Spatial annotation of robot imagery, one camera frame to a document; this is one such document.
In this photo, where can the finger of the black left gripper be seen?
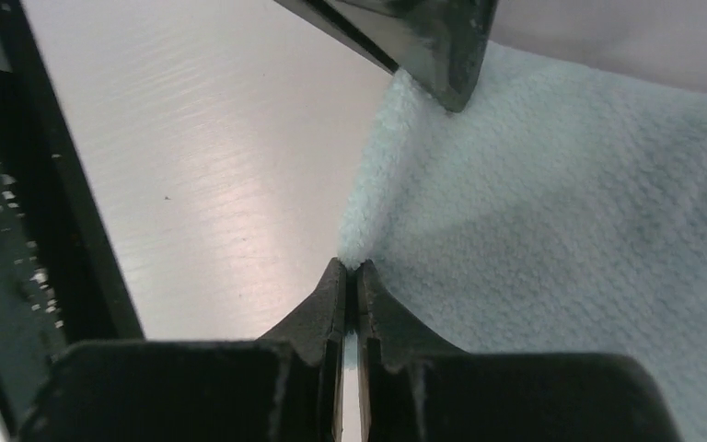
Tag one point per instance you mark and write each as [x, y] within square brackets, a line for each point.
[439, 43]

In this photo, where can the light mint green towel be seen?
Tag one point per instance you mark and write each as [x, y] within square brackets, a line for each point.
[564, 209]

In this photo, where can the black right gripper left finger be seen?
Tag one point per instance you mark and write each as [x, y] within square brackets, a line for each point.
[283, 386]

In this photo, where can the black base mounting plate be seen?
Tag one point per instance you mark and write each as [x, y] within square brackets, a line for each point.
[59, 280]

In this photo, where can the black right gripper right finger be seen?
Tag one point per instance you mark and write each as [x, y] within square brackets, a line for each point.
[417, 386]

